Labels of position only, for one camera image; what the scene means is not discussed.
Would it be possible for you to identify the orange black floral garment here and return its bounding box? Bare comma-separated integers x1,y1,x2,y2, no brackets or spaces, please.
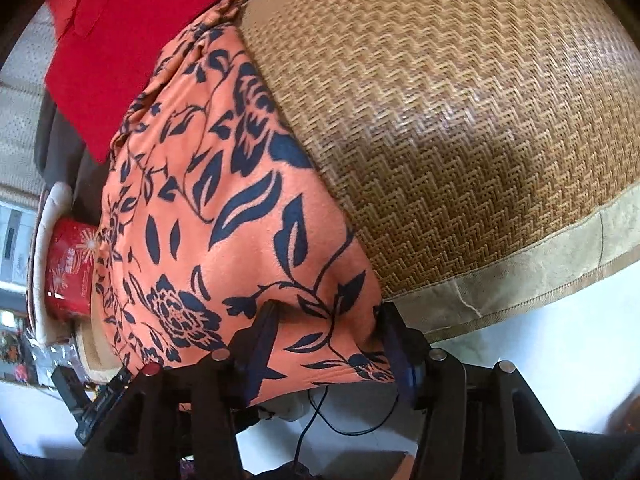
94,0,393,401

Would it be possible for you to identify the red gift box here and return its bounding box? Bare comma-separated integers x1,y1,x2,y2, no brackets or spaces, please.
44,217,100,321

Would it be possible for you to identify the white padded cushion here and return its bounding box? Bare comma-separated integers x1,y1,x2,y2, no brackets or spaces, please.
26,182,73,347

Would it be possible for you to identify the dark brown sofa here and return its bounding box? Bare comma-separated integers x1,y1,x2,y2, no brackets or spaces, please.
34,89,112,226

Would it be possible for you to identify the woven rattan mat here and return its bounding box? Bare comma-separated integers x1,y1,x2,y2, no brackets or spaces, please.
241,0,639,340

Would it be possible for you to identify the cream dotted curtain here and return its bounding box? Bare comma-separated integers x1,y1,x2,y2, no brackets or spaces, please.
0,4,55,209

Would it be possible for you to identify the red knitted cloth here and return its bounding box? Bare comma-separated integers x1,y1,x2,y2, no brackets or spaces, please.
46,0,219,162

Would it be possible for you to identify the thin black cable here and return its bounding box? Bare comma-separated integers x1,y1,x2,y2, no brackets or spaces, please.
290,383,402,470

